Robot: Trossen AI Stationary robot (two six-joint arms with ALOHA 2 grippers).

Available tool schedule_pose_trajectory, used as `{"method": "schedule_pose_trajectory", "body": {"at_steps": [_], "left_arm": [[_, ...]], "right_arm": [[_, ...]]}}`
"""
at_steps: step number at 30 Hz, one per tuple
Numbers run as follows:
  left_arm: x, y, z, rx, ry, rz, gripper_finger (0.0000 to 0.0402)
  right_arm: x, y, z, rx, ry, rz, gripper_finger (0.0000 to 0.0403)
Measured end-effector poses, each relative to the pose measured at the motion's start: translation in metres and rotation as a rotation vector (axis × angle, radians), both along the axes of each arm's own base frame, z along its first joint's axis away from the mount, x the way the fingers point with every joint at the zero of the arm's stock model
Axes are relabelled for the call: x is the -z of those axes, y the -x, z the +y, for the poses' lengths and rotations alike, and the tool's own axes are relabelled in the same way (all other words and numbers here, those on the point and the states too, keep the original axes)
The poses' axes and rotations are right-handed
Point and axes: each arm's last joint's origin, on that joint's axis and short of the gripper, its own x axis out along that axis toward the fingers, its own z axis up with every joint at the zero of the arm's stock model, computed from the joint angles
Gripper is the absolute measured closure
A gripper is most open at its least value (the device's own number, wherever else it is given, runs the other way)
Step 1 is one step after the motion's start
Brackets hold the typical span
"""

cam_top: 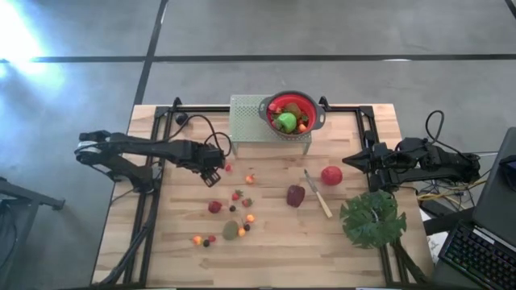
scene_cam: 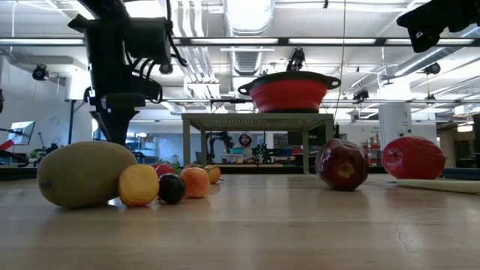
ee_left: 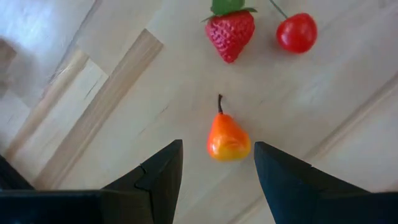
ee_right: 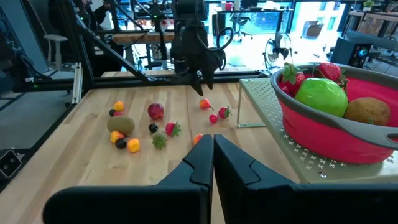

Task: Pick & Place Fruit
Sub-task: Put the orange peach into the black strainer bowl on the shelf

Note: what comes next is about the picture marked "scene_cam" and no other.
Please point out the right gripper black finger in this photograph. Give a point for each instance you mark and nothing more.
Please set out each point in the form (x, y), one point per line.
(423, 28)

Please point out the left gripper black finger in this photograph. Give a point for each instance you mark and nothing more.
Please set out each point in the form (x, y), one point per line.
(116, 125)

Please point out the red strawberry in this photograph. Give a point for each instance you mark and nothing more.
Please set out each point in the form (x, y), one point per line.
(163, 170)

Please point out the red collapsible colander bowl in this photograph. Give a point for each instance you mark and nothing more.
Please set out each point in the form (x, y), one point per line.
(288, 93)

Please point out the black tabletop robot arm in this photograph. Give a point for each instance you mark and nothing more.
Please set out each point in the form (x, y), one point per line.
(219, 140)
(262, 152)

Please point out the olive green oval fruit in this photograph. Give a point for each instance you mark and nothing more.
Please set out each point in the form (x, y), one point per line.
(82, 174)

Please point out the bright red round fruit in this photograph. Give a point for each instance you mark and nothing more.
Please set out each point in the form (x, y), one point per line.
(412, 157)

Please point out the black ceiling spotlight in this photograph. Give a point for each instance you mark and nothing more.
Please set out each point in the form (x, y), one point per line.
(40, 72)
(360, 95)
(432, 68)
(167, 69)

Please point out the small yellow orange peach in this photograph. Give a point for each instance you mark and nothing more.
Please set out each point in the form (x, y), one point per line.
(138, 185)
(195, 182)
(214, 174)

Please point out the dark purple plum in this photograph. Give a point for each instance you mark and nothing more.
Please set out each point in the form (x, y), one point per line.
(171, 188)

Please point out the grey computer monitor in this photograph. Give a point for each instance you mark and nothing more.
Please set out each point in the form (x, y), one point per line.
(22, 132)

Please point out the person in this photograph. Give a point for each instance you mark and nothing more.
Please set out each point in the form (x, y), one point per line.
(245, 144)

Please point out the pale green perforated metal shelf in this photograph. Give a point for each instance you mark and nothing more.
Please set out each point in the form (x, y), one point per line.
(255, 122)

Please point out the black rig crossbar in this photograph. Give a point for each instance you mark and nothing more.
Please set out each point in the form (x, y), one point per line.
(283, 41)

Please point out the dark red bell pepper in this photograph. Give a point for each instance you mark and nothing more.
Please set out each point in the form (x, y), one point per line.
(341, 165)

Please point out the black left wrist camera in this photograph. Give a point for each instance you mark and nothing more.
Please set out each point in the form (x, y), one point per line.
(148, 39)

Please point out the black hanging camera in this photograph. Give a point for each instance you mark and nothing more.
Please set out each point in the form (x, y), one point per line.
(296, 60)

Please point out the silver ceiling air duct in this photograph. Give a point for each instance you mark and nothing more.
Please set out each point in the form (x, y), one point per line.
(247, 22)

